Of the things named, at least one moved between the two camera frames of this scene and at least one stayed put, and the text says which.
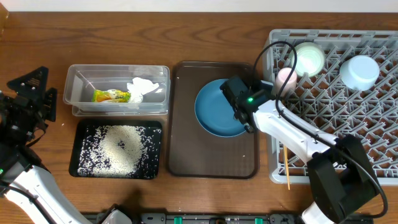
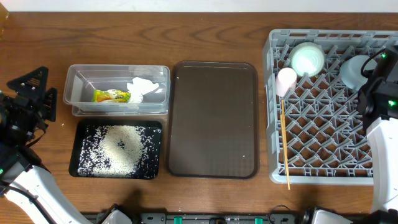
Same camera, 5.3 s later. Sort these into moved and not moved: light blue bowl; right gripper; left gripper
Moved: right gripper
Not moved: left gripper; light blue bowl
